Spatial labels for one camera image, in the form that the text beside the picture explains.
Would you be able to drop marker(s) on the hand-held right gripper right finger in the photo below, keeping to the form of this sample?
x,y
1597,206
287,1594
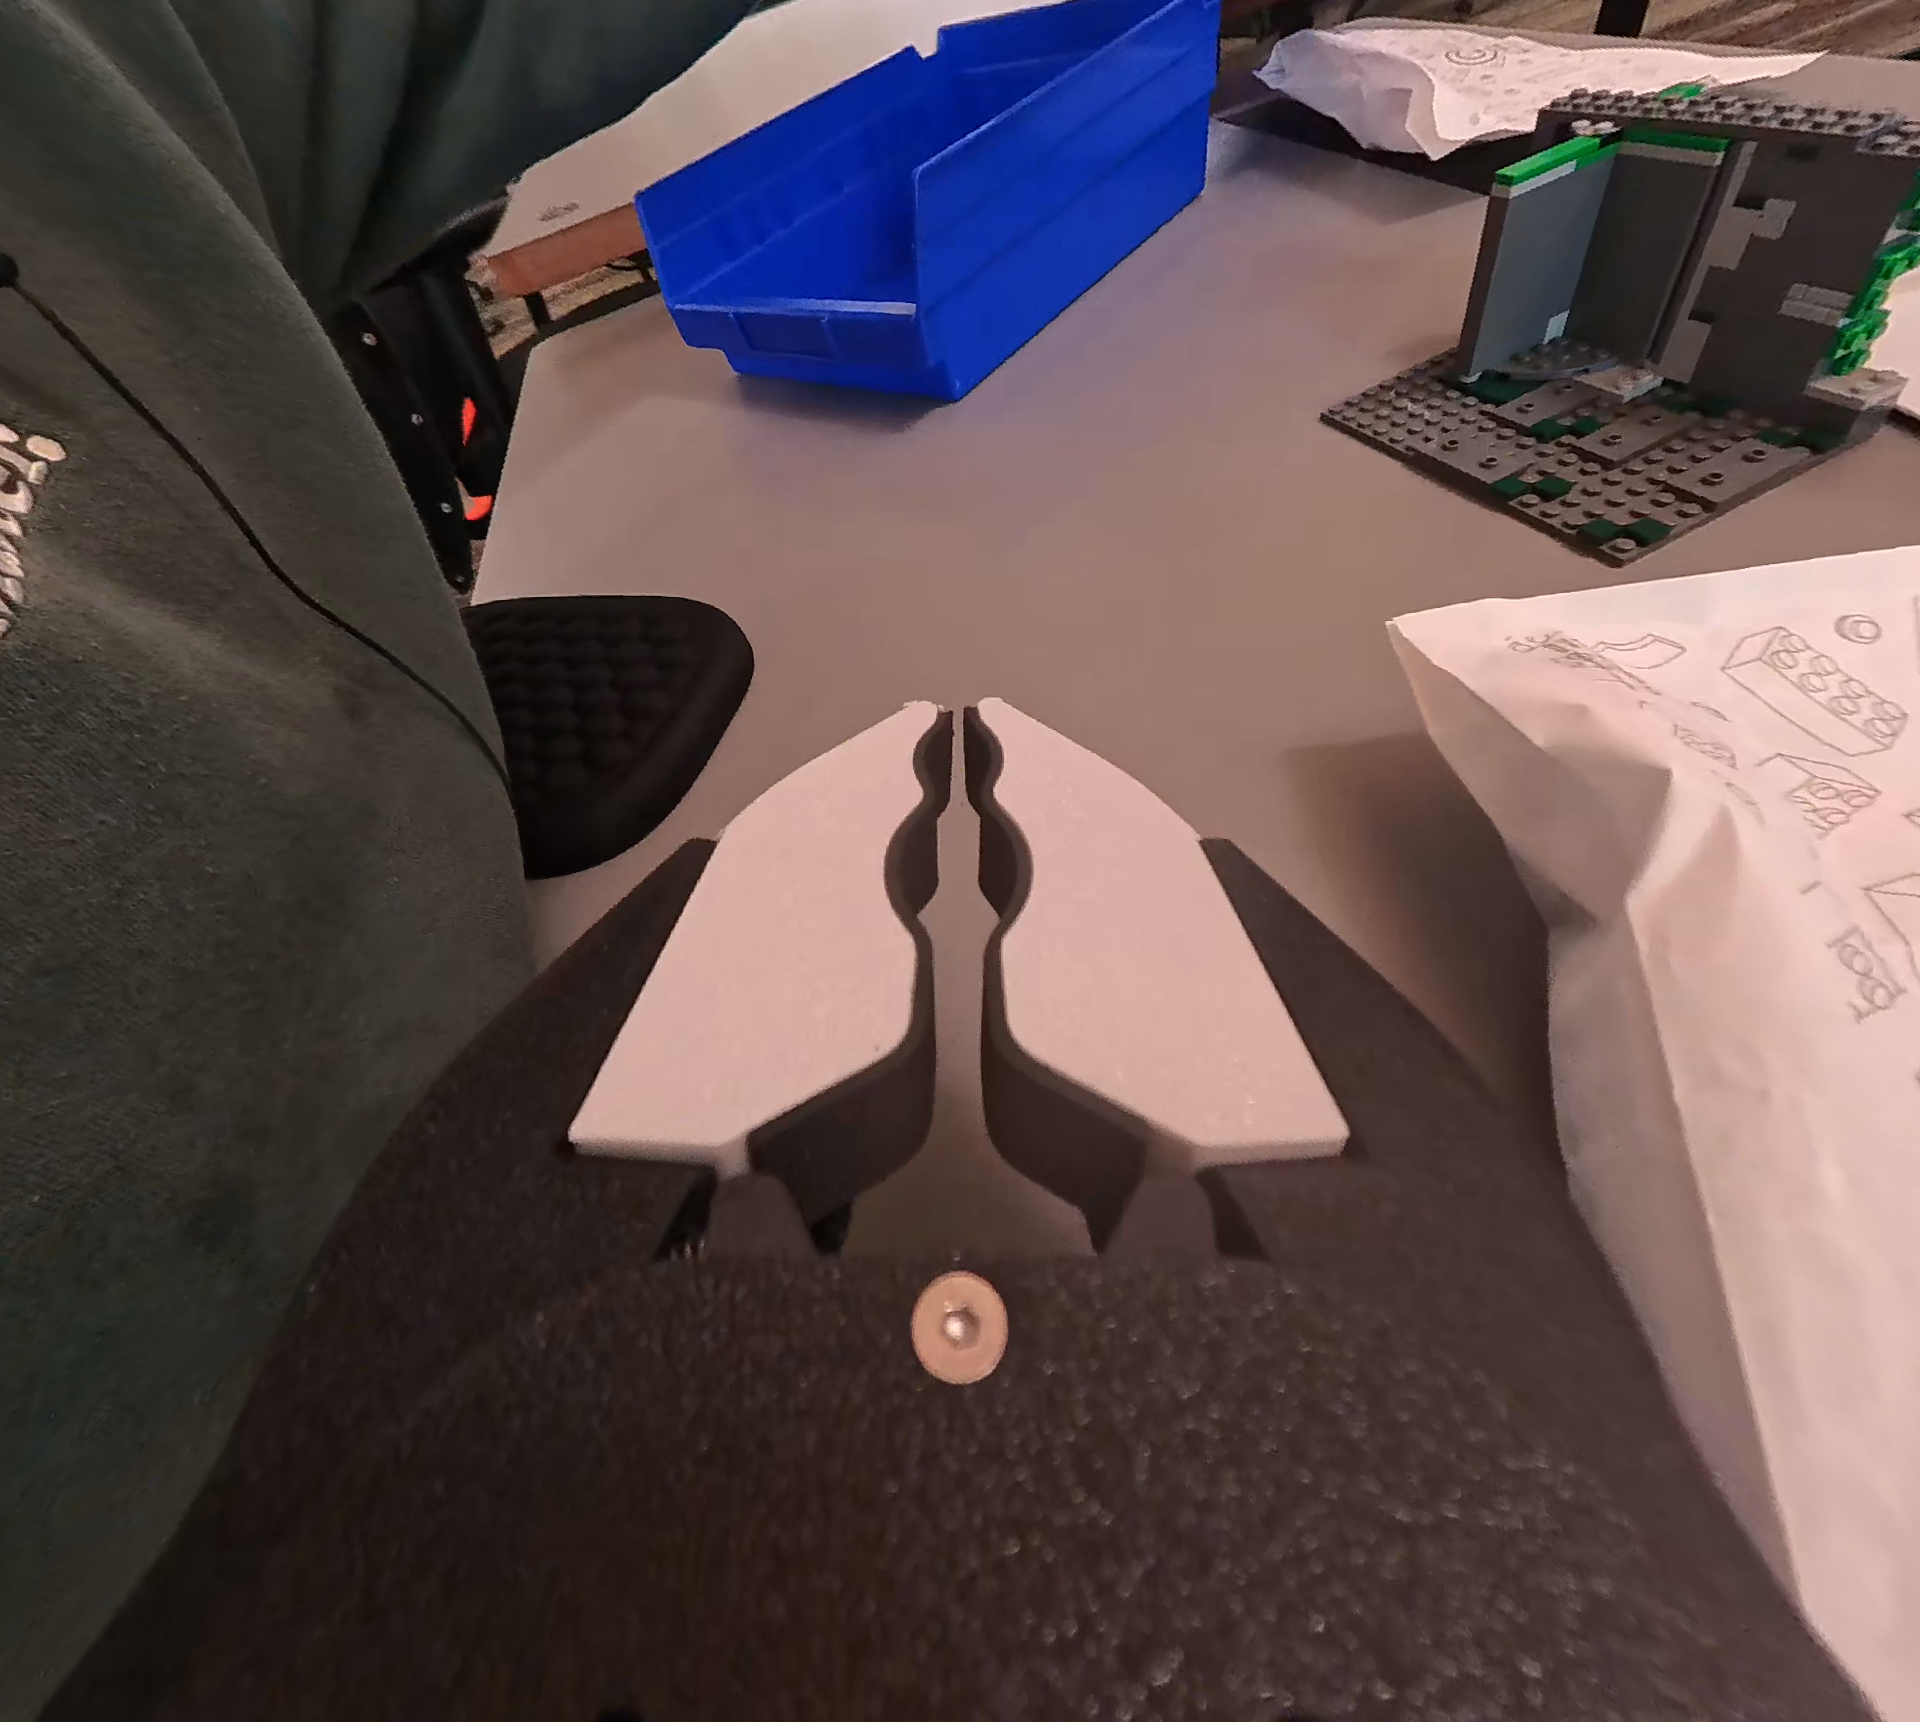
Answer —
x,y
1170,1000

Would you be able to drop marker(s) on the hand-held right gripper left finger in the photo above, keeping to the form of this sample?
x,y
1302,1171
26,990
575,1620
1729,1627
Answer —
x,y
734,1000

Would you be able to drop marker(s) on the blue plastic bin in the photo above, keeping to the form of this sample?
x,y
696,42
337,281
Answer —
x,y
930,239

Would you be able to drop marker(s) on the paper bag with line drawings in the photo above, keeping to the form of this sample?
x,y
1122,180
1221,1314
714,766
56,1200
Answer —
x,y
1440,87
1725,1000

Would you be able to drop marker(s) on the grey brick build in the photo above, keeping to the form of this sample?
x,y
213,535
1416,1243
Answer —
x,y
1649,433

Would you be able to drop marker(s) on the black mesh chair armrest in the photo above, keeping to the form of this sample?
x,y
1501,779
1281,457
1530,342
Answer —
x,y
614,716

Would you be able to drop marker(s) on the person's green sweatshirt torso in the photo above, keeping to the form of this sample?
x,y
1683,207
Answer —
x,y
194,853

